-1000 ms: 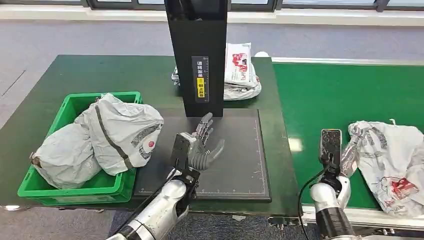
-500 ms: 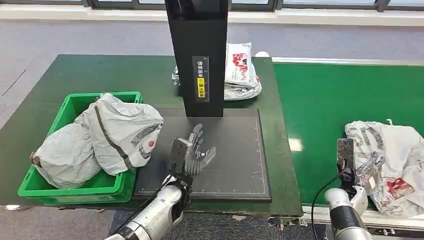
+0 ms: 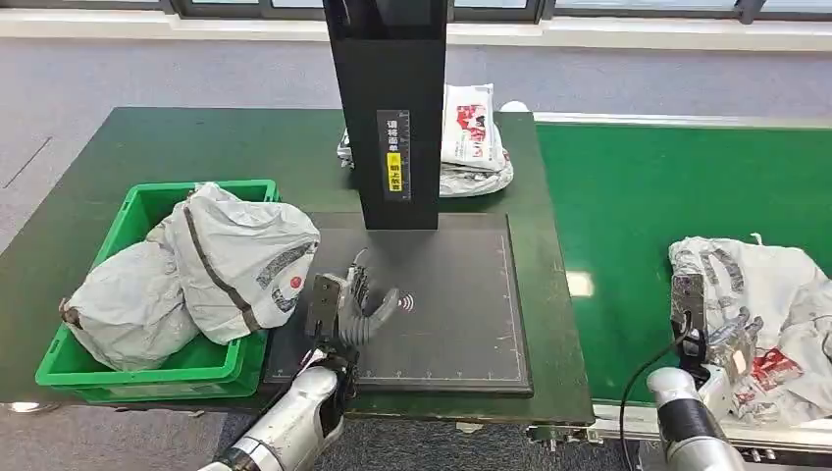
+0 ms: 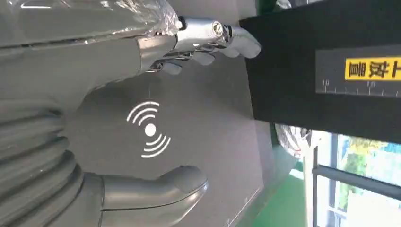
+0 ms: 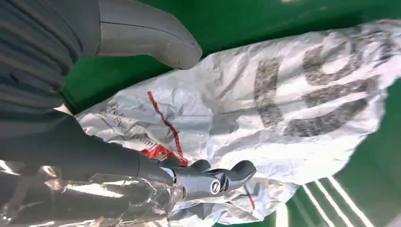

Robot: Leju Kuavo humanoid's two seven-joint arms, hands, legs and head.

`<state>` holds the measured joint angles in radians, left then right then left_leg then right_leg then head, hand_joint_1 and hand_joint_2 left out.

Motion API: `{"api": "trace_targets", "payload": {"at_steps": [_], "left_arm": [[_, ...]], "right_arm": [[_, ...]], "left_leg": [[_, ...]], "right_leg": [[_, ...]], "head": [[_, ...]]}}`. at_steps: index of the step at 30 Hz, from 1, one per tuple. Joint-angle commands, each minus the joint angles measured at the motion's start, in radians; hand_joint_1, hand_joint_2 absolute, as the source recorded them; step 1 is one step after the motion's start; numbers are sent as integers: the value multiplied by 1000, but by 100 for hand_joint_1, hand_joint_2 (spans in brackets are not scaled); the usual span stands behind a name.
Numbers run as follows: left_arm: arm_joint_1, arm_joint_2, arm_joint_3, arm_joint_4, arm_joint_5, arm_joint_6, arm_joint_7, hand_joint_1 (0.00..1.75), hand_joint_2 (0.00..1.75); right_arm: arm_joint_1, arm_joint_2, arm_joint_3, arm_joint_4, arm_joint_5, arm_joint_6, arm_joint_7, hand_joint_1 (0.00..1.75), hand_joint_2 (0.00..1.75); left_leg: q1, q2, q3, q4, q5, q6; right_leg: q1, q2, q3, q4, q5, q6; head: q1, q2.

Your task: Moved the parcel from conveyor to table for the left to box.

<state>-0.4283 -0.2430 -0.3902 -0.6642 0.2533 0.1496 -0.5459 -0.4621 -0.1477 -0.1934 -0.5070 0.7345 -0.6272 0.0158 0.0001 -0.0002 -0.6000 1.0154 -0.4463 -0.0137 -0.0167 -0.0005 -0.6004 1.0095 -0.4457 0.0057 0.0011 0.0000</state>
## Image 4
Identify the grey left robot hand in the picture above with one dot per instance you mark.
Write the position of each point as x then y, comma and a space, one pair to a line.
78, 62

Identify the ribbed grey left arm sleeve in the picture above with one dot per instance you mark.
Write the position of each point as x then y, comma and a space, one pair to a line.
34, 169

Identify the grey plate with signal symbol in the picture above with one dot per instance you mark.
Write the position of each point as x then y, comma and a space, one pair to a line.
203, 125

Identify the black scanning platform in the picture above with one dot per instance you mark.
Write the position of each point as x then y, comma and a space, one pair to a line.
282, 78

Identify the white crumpled parcel bag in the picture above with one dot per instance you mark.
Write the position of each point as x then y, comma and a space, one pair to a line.
293, 141

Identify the grey ruler label strip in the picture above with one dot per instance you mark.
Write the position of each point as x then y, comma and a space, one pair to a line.
332, 72

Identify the tree outside window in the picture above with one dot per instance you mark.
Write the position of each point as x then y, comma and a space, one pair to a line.
357, 159

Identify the yellow warning sticker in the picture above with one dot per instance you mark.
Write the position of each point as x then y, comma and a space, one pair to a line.
376, 69

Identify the dark window frame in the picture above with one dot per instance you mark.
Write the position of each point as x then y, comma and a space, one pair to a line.
360, 181

